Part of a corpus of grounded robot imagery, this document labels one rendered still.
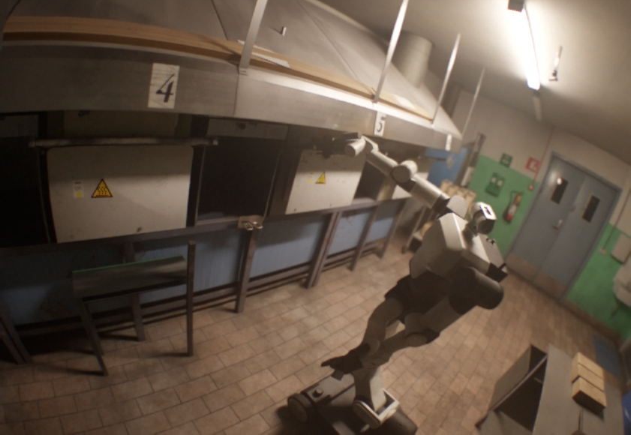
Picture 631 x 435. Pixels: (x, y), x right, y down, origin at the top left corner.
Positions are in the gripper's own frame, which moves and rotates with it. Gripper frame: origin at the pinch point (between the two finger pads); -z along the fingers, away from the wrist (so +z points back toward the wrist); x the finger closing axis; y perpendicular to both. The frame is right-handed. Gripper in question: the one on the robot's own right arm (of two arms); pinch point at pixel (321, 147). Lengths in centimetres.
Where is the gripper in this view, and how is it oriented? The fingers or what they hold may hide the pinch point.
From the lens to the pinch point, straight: 151.3
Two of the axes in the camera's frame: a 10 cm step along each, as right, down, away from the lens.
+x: 0.2, -9.9, -1.2
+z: 7.1, 1.0, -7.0
